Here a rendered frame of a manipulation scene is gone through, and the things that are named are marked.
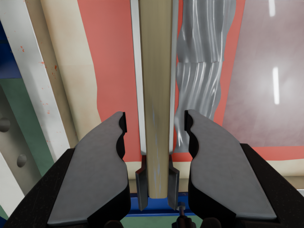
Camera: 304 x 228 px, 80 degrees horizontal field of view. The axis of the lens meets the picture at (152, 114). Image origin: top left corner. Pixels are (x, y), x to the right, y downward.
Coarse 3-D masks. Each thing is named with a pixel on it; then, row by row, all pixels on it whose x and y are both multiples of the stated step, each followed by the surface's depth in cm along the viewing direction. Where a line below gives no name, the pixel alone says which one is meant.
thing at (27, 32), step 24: (0, 0) 21; (24, 0) 21; (24, 24) 22; (24, 48) 24; (48, 48) 26; (24, 72) 25; (48, 72) 26; (48, 96) 27; (48, 120) 29; (72, 120) 33; (48, 144) 31; (72, 144) 33
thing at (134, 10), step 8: (136, 0) 21; (176, 0) 21; (136, 8) 21; (176, 8) 21; (136, 16) 22; (176, 16) 22; (136, 24) 22; (176, 24) 22; (136, 32) 22; (176, 32) 22; (136, 40) 23; (176, 40) 23; (136, 48) 23; (176, 48) 23; (136, 56) 24; (176, 56) 24; (136, 64) 24; (136, 72) 25; (136, 80) 25; (136, 88) 26; (144, 128) 29; (144, 136) 30; (144, 144) 31; (144, 152) 32
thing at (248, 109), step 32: (96, 64) 28; (128, 64) 28; (224, 64) 28; (256, 64) 28; (288, 64) 28; (128, 96) 31; (224, 96) 31; (256, 96) 31; (288, 96) 31; (128, 128) 34; (256, 128) 34; (288, 128) 34; (128, 160) 38
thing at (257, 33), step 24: (96, 0) 24; (120, 0) 24; (240, 0) 24; (264, 0) 24; (288, 0) 24; (96, 24) 26; (120, 24) 26; (240, 24) 26; (264, 24) 26; (288, 24) 26; (96, 48) 27; (120, 48) 27; (240, 48) 27; (264, 48) 27; (288, 48) 27
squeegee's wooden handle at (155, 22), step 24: (144, 0) 15; (168, 0) 15; (144, 24) 16; (168, 24) 16; (144, 48) 17; (168, 48) 17; (144, 72) 18; (168, 72) 18; (144, 96) 20; (168, 96) 20; (144, 120) 22; (168, 120) 21; (168, 144) 23; (168, 168) 25
